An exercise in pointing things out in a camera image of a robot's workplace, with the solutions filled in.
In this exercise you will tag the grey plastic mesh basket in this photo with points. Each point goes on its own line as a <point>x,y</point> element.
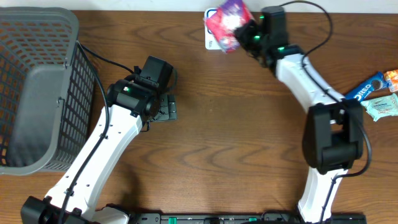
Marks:
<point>47,90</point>

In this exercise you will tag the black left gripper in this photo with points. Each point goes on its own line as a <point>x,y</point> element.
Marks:
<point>168,107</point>

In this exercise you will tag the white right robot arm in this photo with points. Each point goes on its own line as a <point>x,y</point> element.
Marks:
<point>333,134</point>

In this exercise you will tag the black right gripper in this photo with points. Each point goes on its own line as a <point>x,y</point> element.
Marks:
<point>243,35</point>

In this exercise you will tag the red purple snack bag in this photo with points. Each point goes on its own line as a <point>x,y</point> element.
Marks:
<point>228,17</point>

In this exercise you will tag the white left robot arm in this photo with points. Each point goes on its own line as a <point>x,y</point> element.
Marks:
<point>131,103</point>

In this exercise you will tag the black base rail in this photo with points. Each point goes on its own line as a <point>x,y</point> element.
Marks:
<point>268,217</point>

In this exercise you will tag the teal wet wipes pack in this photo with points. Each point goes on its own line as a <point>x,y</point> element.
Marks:
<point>381,107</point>

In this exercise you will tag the blue Oreo cookie pack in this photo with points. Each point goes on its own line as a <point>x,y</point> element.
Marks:
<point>362,91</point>

